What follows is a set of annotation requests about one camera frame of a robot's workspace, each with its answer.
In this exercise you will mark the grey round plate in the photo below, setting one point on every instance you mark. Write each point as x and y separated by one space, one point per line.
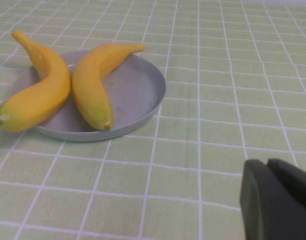
133 85

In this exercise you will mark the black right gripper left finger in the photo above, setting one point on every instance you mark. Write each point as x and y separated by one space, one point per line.
268 212

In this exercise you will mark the yellow banana pale tip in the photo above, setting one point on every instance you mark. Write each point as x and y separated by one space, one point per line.
90 85

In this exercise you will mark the yellow banana green tip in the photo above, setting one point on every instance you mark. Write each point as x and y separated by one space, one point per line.
38 100

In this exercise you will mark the green checked tablecloth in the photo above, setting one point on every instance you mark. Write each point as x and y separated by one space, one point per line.
218 75

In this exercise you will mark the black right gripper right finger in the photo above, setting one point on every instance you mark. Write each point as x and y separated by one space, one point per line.
295 180

